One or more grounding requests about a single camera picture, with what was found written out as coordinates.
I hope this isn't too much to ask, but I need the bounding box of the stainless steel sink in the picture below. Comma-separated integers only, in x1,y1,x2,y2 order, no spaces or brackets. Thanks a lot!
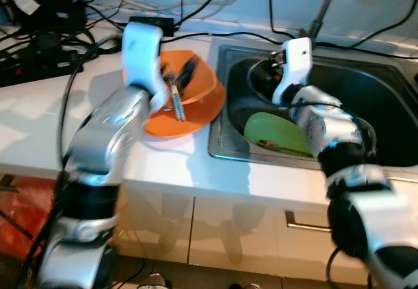
208,41,418,171

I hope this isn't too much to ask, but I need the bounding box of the green plate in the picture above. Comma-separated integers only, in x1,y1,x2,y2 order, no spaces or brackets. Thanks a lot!
244,112,314,158

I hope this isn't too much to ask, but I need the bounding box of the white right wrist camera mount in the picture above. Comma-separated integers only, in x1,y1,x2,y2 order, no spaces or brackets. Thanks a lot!
272,37,313,106

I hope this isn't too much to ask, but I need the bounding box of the white kitchen cabinet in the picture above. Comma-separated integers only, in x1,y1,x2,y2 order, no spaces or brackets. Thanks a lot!
111,185,418,283

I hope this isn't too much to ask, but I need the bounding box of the silver cabinet handle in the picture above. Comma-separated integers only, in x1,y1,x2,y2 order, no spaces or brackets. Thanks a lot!
285,211,334,234

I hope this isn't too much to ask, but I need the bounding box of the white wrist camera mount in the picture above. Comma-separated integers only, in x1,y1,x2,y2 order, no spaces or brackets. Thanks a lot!
121,22,170,112
272,37,313,106

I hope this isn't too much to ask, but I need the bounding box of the flat black power brick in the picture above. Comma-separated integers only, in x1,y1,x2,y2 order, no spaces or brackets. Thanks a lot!
129,16,176,37

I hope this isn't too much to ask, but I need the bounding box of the orange plastic bowl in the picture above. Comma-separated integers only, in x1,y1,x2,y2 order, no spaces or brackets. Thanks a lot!
153,50,218,104

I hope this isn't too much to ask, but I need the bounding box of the orange plastic plate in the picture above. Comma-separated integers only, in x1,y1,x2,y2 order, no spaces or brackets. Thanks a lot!
142,80,227,139

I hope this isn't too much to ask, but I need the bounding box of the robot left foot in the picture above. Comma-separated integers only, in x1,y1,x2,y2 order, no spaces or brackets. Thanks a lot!
137,274,172,289

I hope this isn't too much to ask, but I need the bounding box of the dark metal faucet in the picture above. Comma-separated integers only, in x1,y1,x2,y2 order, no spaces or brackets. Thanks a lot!
307,0,344,42

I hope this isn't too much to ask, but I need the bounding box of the black charger box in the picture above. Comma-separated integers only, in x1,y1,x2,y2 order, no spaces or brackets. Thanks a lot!
0,0,86,35

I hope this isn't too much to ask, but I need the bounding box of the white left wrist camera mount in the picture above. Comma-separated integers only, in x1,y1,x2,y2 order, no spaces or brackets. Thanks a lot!
121,22,170,112

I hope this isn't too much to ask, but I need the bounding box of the black power strip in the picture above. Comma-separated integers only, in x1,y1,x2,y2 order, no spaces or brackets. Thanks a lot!
0,31,86,87

